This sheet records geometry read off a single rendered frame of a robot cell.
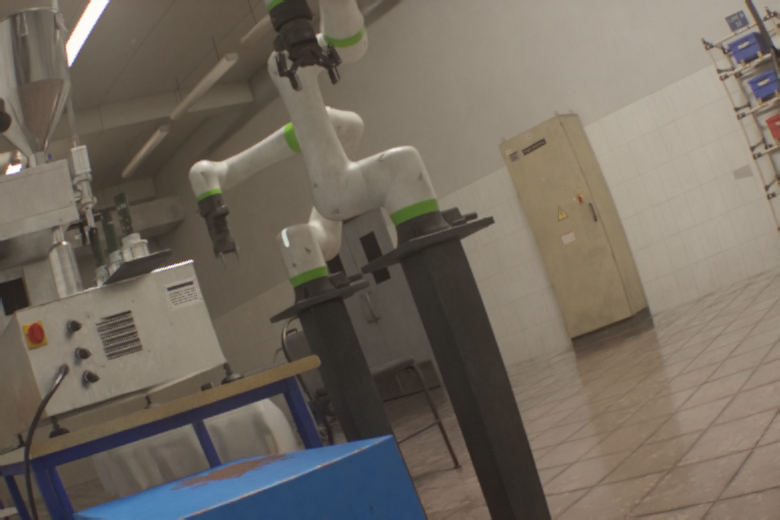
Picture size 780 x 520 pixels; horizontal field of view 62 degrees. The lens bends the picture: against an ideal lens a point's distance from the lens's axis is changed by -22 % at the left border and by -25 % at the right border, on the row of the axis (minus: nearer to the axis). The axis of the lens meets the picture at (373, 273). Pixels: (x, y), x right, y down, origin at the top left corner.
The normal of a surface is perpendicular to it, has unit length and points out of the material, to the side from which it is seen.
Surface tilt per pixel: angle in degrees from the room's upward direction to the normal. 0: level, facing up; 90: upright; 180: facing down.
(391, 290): 90
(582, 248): 90
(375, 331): 90
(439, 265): 90
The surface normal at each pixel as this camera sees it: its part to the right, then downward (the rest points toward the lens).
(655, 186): -0.72, 0.22
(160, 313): 0.60, -0.28
